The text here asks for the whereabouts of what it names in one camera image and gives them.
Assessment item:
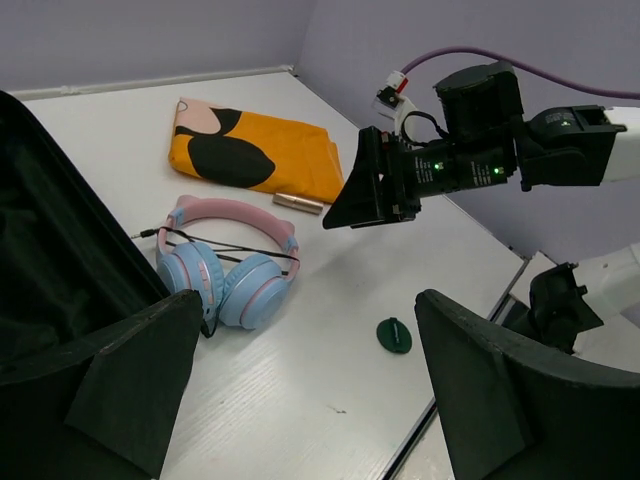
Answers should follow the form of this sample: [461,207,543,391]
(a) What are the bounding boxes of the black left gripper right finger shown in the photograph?
[415,289,639,479]

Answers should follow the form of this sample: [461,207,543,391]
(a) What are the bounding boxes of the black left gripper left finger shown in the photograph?
[1,291,202,479]

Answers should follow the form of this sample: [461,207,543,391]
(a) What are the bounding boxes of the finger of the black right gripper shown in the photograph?
[322,127,386,230]

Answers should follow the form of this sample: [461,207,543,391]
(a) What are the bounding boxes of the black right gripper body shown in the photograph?
[382,132,515,223]

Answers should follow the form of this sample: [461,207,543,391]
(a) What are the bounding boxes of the rose gold lipstick tube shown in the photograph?
[272,193,324,215]

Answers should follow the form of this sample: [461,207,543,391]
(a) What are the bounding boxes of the orange black patterned cloth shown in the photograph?
[168,98,344,204]

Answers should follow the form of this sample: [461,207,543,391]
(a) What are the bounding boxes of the pink blue cat-ear headphones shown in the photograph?
[133,195,300,338]

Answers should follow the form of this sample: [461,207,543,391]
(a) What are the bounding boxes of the black hard-shell suitcase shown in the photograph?
[1,93,168,366]

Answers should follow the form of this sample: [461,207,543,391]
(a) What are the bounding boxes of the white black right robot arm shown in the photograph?
[323,61,639,354]

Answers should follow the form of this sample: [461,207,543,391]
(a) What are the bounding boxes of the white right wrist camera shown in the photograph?
[373,71,416,122]

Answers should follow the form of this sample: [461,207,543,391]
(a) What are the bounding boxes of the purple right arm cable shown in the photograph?
[401,46,640,101]

